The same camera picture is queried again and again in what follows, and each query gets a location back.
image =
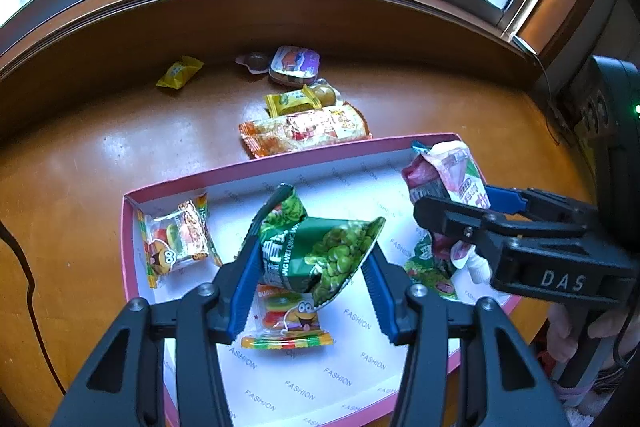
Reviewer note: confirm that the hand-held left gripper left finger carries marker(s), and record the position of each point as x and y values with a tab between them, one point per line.
245	282

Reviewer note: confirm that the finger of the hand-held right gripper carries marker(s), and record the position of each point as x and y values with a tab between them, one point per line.
500	198
450	217

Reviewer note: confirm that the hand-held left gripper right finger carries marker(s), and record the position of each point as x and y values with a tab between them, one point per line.
375	292

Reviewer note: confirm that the purple white drink pouch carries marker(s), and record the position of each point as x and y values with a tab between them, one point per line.
445	172

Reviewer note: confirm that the clear gummy candy packet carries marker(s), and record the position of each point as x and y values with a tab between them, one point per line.
177	237
285	317

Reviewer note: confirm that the green pea snack packet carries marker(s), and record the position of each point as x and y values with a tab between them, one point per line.
340	252

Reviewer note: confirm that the green triangular snack packet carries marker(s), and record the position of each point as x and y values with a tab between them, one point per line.
430	272

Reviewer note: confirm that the pink cardboard box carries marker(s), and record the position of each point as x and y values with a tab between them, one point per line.
350	357

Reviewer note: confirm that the orange rice cracker packet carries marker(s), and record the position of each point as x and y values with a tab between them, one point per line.
305	129

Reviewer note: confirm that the clear round candy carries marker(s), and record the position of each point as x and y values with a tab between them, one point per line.
324	94

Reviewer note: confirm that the yellow small snack packet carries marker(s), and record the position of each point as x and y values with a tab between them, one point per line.
290	103

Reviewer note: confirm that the purple jelly cup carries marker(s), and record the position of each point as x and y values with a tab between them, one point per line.
295	66

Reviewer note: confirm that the small brown jelly cup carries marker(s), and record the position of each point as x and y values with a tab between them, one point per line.
252	62

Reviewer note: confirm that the person's right hand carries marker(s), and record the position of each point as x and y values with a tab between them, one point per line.
560	332

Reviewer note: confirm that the yellow wrapped candy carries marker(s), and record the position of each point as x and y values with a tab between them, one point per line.
180	73

